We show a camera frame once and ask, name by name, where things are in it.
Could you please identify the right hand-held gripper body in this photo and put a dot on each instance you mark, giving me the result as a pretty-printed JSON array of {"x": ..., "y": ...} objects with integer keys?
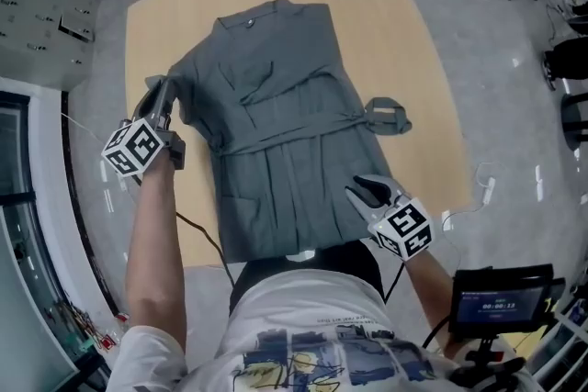
[{"x": 404, "y": 227}]

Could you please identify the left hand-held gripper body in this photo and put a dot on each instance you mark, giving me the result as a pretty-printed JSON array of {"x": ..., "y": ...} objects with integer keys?
[{"x": 133, "y": 147}]

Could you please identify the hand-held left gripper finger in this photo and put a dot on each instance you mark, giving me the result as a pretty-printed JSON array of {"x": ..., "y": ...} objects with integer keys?
[
  {"x": 148, "y": 100},
  {"x": 167, "y": 98}
]

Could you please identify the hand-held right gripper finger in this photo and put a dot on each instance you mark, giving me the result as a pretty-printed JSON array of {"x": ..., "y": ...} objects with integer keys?
[
  {"x": 364, "y": 206},
  {"x": 379, "y": 187}
]

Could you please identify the grey robe clothing item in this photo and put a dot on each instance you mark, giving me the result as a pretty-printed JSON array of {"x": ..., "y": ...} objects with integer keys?
[{"x": 275, "y": 115}]

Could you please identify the person's right forearm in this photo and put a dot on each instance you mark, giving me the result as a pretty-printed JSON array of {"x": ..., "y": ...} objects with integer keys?
[{"x": 427, "y": 289}]

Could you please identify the person's left forearm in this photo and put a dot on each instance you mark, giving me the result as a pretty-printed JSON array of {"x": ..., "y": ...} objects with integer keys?
[{"x": 154, "y": 252}]

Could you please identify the black trousers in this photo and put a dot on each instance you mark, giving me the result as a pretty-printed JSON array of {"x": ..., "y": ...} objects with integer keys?
[{"x": 317, "y": 261}]

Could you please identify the white power strip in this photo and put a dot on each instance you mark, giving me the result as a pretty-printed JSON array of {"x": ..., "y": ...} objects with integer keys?
[{"x": 488, "y": 190}]

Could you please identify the black monitor screen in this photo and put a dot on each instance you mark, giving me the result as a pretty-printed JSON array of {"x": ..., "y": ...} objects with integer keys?
[{"x": 500, "y": 300}]

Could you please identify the white printed t-shirt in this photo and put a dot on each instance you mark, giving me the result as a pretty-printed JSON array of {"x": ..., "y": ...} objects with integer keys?
[{"x": 312, "y": 335}]

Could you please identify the grey locker cabinet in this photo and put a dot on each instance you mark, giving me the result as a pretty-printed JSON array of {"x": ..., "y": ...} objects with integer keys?
[{"x": 39, "y": 14}]

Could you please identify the black stool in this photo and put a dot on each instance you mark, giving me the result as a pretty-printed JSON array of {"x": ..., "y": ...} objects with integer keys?
[{"x": 576, "y": 119}]

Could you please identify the black monitor mount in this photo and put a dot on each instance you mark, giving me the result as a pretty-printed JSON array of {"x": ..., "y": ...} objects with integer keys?
[{"x": 487, "y": 360}]

